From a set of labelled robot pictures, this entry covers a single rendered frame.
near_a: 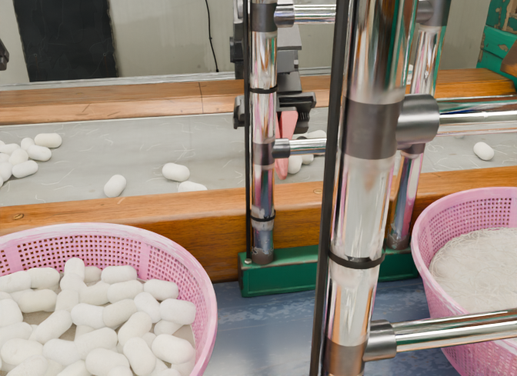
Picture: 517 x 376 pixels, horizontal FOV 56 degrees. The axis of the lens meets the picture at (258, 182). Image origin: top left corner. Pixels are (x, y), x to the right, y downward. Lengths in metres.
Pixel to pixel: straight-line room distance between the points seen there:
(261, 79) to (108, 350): 0.25
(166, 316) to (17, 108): 0.54
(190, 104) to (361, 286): 0.65
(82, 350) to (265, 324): 0.18
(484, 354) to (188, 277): 0.25
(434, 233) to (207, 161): 0.31
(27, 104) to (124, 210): 0.40
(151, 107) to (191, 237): 0.37
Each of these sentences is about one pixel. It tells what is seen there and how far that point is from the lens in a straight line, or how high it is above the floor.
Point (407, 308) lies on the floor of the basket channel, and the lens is 0.54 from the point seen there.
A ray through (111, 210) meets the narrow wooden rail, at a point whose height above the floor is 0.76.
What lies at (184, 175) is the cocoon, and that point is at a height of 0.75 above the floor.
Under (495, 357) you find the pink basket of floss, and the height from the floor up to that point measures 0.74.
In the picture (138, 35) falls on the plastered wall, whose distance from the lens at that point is 2.72.
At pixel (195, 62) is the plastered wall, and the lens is 2.76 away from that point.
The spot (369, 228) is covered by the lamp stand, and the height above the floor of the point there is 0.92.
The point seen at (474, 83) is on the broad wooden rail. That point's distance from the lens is 1.00.
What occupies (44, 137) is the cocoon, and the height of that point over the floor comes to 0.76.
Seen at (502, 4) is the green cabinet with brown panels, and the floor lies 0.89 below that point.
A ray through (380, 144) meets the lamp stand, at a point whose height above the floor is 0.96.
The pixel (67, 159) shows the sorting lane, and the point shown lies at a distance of 0.72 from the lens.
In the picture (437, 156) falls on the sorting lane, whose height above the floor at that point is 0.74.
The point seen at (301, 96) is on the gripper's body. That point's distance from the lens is 0.62.
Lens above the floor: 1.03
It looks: 28 degrees down
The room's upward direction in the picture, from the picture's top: straight up
